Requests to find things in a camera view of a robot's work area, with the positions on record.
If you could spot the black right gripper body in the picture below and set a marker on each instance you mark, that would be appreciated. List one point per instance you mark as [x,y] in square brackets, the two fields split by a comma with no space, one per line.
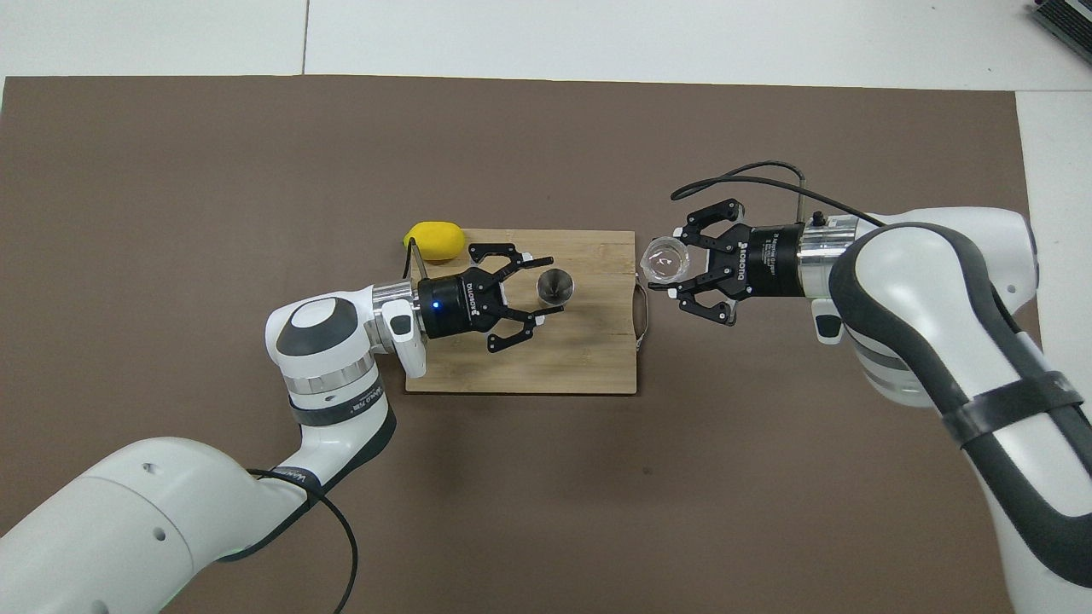
[768,260]

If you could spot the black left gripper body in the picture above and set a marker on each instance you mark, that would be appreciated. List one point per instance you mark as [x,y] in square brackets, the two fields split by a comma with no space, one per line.
[461,305]

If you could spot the steel double jigger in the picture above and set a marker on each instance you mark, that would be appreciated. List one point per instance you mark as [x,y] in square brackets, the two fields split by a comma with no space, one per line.
[554,286]

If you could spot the clear glass cup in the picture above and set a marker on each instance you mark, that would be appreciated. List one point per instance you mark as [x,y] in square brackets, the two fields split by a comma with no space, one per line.
[665,260]

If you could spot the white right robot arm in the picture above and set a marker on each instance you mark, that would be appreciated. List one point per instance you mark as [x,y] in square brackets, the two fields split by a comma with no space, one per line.
[955,281]

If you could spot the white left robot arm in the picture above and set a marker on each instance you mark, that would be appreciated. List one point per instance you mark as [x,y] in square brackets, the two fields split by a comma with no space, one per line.
[128,520]

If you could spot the wooden cutting board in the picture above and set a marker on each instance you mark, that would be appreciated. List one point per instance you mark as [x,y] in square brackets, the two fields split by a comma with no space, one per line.
[580,358]

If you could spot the yellow lemon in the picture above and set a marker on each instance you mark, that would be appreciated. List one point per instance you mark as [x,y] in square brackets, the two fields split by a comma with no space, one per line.
[435,240]

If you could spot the brown table mat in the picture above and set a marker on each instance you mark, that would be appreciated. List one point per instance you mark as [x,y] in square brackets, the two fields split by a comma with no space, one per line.
[171,213]

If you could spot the grey ribbed device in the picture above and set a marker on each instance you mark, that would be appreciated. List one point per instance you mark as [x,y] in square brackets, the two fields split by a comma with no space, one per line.
[1066,21]

